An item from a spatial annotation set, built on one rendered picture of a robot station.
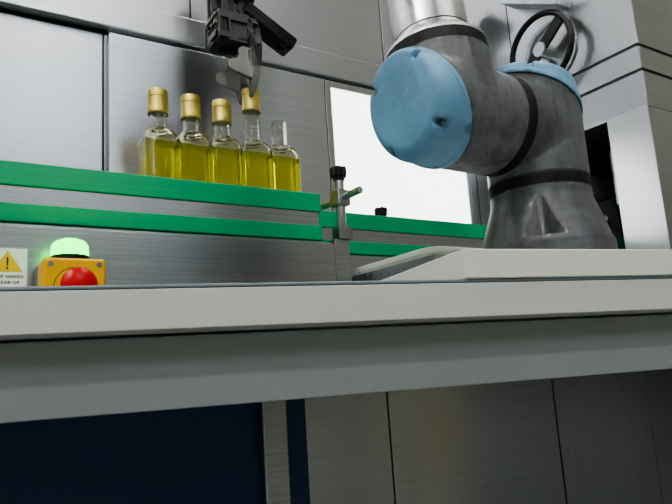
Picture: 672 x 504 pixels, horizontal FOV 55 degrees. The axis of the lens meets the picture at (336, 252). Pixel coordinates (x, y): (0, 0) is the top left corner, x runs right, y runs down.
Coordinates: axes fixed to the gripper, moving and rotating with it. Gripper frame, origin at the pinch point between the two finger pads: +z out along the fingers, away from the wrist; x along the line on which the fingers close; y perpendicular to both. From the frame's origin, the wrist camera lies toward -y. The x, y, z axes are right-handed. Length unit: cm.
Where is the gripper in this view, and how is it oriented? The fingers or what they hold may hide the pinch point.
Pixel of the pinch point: (249, 94)
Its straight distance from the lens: 123.0
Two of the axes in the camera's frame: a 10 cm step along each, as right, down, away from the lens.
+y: -8.4, -0.4, -5.4
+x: 5.4, -1.8, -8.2
